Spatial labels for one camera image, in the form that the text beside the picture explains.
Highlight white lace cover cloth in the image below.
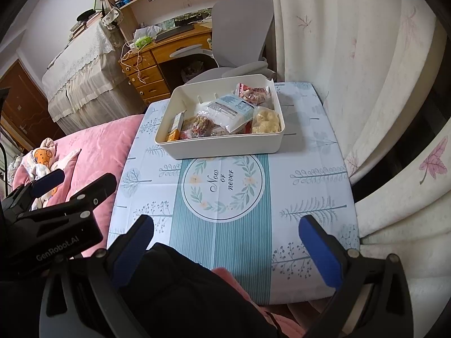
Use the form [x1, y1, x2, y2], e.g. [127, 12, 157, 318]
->
[41, 21, 149, 134]

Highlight cartoon print blanket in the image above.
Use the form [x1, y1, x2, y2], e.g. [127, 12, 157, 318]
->
[9, 138, 82, 210]

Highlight dark red snack packet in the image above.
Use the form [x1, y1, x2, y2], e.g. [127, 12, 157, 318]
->
[180, 113, 215, 140]

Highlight white quilted cover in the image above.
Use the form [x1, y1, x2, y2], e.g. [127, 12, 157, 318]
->
[352, 232, 451, 338]

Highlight yellow cracker snack packet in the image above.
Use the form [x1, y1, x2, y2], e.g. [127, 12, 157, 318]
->
[165, 111, 187, 142]

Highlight large clear silver snack packet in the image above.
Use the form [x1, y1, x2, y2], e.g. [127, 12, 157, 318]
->
[206, 93, 265, 134]

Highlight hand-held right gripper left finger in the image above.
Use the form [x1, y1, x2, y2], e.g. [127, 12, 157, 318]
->
[39, 214, 156, 338]

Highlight white red snack packet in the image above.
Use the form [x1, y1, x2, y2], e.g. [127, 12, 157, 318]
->
[235, 83, 274, 106]

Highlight stack of books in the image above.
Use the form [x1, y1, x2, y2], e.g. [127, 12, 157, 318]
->
[68, 12, 103, 39]

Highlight wooden desk with drawers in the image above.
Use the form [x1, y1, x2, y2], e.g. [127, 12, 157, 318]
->
[118, 25, 215, 105]

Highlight floral cloth bag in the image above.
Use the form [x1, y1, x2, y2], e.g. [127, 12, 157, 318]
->
[102, 6, 124, 29]

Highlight pink garment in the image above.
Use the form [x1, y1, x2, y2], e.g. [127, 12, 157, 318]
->
[211, 266, 307, 338]

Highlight grey office chair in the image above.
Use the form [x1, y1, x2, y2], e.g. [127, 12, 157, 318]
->
[168, 0, 279, 85]

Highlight tree print tablecloth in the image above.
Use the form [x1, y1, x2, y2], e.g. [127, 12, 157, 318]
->
[106, 82, 361, 305]

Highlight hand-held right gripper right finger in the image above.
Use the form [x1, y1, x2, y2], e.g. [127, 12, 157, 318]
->
[298, 214, 411, 338]

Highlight white plastic bin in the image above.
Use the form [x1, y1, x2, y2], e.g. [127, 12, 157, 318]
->
[154, 74, 285, 160]

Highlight brown wooden door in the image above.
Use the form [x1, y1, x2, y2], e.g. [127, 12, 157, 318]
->
[0, 58, 66, 152]

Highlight white plastic bag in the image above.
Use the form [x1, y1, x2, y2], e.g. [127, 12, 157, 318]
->
[133, 25, 163, 41]

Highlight waste bin under desk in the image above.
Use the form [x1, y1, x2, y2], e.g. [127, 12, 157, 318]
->
[180, 60, 207, 82]

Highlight pink blanket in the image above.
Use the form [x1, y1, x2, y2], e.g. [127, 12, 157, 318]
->
[10, 114, 145, 258]

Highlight clear puffed snack packet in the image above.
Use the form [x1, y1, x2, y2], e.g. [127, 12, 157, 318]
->
[251, 107, 282, 135]

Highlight white charging cable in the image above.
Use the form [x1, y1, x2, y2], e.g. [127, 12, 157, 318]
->
[120, 42, 145, 85]

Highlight black garment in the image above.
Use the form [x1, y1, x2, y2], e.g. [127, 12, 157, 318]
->
[0, 243, 282, 338]

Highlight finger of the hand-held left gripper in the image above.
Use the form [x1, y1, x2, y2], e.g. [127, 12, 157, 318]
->
[5, 169, 66, 205]
[17, 172, 118, 219]

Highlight black keyboard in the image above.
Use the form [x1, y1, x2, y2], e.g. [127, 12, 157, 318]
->
[155, 25, 196, 43]

